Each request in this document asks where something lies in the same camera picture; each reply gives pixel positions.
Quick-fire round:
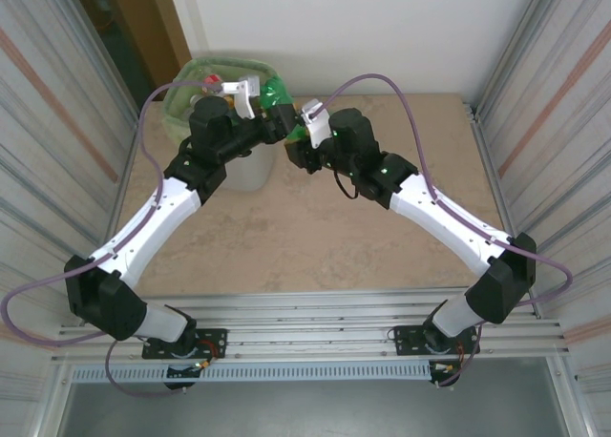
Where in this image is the grey slotted cable duct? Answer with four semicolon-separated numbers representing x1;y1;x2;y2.
70;363;433;385

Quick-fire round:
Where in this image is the thin black cable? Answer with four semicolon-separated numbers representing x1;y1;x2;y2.
332;169;360;201

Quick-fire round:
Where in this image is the aluminium rail frame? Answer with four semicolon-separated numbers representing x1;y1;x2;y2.
50;287;569;366

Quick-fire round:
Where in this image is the green plastic bin liner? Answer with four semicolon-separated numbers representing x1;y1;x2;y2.
161;54;281;142

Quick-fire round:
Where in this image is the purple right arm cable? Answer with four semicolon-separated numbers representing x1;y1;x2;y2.
305;73;574;390

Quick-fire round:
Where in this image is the brown wooden door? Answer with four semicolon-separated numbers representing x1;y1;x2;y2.
69;0;195;69

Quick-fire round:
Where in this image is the green soda bottle yellow cap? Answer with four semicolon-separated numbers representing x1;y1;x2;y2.
259;75;310;153

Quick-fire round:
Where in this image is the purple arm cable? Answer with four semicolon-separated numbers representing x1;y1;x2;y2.
305;73;574;390
0;79;235;399

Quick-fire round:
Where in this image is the translucent plastic waste bin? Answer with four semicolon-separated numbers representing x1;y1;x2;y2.
161;54;281;193

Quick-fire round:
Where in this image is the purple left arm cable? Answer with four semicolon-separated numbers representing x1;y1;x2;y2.
0;79;235;399

